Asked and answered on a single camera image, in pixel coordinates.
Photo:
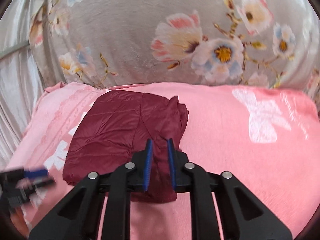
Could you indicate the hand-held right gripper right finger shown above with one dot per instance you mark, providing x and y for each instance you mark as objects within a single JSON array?
[{"x": 172, "y": 165}]

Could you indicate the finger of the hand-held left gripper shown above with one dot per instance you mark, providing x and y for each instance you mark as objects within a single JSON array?
[
  {"x": 43, "y": 183},
  {"x": 36, "y": 173}
]

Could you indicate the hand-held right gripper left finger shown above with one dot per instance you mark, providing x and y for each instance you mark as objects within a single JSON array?
[{"x": 149, "y": 165}]

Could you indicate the maroon puffer jacket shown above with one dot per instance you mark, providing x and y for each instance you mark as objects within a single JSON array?
[{"x": 112, "y": 130}]

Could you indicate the pink blanket with white bows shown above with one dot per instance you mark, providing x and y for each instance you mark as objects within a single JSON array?
[{"x": 237, "y": 167}]

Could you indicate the white satin cloth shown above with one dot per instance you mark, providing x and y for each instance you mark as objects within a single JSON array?
[{"x": 17, "y": 92}]

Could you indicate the grey floral blanket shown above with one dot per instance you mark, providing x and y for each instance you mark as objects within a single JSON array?
[{"x": 125, "y": 30}]

